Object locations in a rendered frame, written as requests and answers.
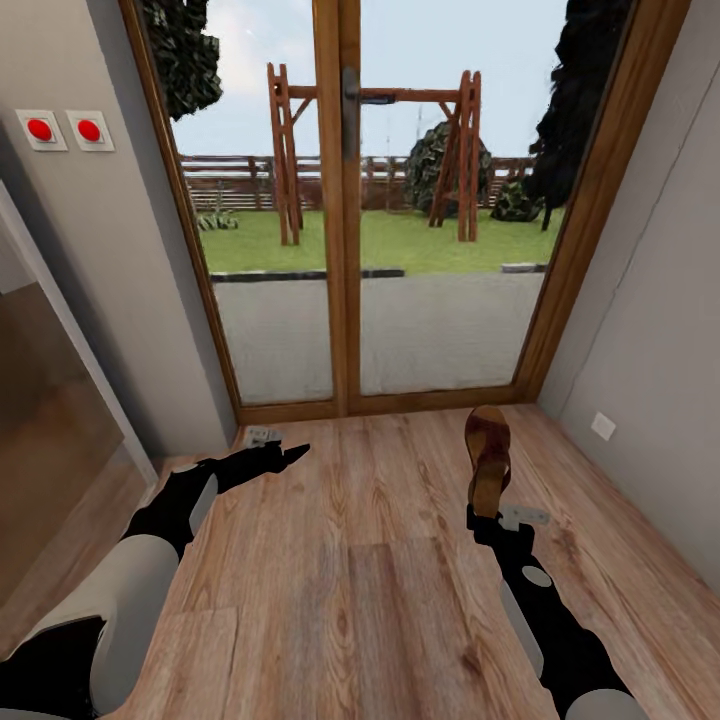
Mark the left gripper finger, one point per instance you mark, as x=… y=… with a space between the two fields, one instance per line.
x=291 y=455

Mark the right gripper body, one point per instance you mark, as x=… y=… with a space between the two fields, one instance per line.
x=488 y=531

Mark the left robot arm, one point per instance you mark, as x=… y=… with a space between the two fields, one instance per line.
x=83 y=660

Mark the electric switch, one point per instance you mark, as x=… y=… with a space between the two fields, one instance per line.
x=42 y=129
x=91 y=130

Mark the sandal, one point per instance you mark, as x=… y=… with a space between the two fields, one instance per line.
x=487 y=438

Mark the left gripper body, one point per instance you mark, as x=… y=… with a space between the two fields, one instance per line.
x=257 y=461

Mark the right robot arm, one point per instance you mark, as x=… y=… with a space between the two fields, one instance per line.
x=571 y=662

